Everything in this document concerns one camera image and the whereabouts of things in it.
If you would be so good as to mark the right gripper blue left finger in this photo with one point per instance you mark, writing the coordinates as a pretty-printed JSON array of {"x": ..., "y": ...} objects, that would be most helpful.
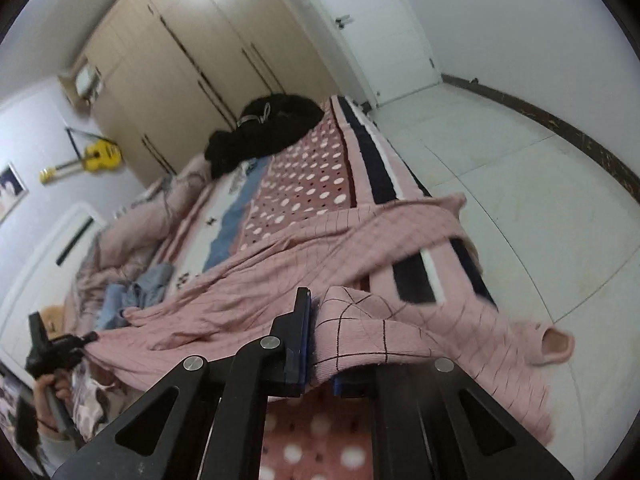
[{"x": 204, "y": 419}]

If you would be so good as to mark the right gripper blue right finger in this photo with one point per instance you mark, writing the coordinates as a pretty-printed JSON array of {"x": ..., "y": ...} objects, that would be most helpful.
[{"x": 432, "y": 421}]

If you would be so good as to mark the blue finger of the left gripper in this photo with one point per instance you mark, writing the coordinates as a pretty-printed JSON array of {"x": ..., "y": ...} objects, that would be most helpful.
[{"x": 89, "y": 338}]

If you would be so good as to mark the pink checked pants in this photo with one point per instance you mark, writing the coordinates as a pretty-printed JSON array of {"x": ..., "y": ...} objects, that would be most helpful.
[{"x": 237, "y": 301}]

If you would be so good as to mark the grey sleeve left forearm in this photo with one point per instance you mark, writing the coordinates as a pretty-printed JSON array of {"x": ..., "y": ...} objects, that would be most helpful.
[{"x": 55, "y": 448}]

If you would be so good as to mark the white bedroom door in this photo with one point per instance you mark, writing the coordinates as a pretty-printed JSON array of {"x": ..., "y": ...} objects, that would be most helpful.
[{"x": 386, "y": 42}]

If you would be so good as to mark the person's left hand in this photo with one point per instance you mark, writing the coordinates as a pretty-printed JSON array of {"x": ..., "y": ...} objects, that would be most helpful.
[{"x": 47, "y": 387}]

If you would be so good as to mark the orange plush toy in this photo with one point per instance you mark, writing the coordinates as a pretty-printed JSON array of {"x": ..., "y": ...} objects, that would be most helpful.
[{"x": 53, "y": 320}]

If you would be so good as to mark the white grey patterned garment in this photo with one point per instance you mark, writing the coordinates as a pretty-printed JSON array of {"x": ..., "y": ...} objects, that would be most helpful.
[{"x": 94, "y": 405}]

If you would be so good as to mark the white bed headboard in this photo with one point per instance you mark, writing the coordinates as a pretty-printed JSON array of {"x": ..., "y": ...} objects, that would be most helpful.
[{"x": 45, "y": 278}]

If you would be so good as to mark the blue denim garment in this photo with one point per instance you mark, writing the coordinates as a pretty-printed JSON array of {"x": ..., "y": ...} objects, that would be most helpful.
[{"x": 146, "y": 291}]

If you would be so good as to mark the pink striped duvet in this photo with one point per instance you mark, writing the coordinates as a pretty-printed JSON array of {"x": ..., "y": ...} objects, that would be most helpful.
[{"x": 122, "y": 251}]

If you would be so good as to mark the yellow guitar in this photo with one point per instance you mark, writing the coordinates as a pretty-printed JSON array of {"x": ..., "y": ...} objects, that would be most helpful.
[{"x": 101, "y": 155}]

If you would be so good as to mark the patterned fleece bed blanket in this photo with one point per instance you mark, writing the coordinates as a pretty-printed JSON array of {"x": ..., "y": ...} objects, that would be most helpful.
[{"x": 343, "y": 163}]

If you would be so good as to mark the black garment pile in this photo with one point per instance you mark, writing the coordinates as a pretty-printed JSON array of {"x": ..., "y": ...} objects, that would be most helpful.
[{"x": 267, "y": 126}]

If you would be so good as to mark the beige wooden wardrobe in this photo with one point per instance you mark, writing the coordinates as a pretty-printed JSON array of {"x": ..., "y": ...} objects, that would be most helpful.
[{"x": 160, "y": 76}]

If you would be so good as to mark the framed wall photo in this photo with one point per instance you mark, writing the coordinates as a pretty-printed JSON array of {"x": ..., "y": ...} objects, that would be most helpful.
[{"x": 12, "y": 190}]

